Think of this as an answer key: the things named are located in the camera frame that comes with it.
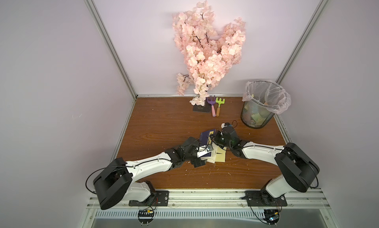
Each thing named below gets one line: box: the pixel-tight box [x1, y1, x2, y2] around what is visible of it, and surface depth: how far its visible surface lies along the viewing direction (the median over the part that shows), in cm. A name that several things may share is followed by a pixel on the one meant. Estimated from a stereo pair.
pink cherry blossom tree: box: [172, 0, 246, 107], surface depth 74 cm
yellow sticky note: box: [214, 146, 227, 163], surface depth 87 cm
